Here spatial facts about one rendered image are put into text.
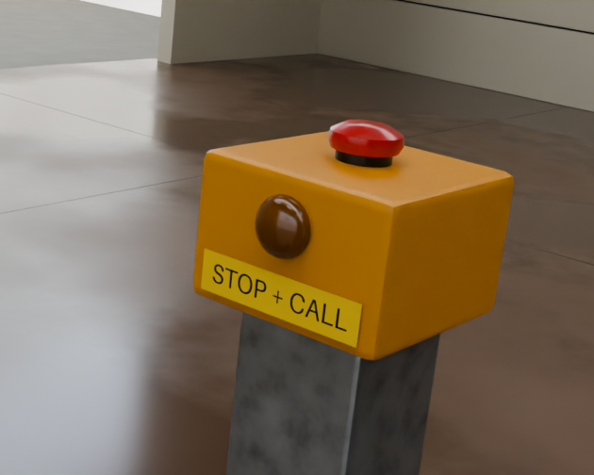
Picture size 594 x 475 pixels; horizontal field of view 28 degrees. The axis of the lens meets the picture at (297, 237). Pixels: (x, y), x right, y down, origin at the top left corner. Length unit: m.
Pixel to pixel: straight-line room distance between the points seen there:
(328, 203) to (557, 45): 7.52
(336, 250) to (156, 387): 2.39
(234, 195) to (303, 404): 0.12
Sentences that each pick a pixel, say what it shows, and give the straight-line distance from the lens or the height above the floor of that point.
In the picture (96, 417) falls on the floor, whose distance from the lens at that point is 2.78.
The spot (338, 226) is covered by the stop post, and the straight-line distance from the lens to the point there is 0.56.
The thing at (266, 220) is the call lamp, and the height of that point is 1.06.
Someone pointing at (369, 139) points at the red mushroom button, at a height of 1.09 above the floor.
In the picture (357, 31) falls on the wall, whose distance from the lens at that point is 8.85.
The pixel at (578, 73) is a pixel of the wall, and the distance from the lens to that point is 8.01.
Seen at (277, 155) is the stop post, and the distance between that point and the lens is 0.60.
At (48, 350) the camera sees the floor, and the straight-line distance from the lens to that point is 3.12.
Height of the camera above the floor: 1.21
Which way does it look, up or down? 17 degrees down
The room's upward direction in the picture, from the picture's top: 6 degrees clockwise
